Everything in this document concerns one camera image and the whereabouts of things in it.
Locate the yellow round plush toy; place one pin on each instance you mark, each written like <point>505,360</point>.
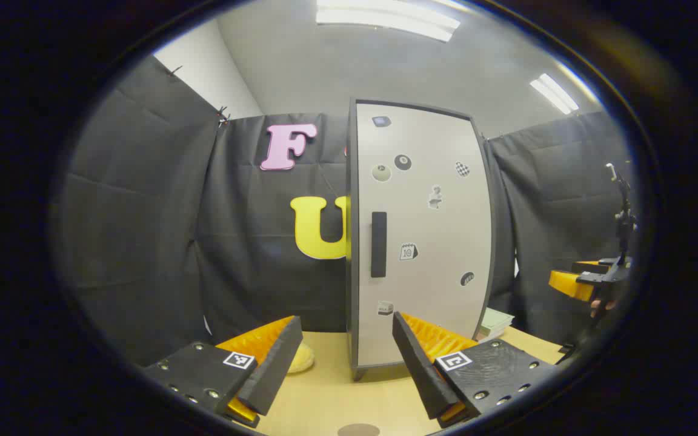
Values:
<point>302,358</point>

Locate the black backdrop cloth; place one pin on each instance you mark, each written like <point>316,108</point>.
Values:
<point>143,212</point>

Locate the brown round coaster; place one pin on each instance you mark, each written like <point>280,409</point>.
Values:
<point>358,430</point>

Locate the long ceiling light panel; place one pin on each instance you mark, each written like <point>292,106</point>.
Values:
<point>385,18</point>

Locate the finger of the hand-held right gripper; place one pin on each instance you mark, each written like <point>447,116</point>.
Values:
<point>588,266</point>
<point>570,284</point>

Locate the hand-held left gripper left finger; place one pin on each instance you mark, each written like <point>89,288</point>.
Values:
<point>276,369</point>

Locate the green paper stack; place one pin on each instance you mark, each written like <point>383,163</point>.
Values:
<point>495,322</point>

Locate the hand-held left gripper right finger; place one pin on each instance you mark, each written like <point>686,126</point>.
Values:
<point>422,369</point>

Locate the small ceiling light panel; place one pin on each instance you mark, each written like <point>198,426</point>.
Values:
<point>555,94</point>

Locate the dark grey cabinet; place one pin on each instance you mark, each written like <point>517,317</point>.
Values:
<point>351,242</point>

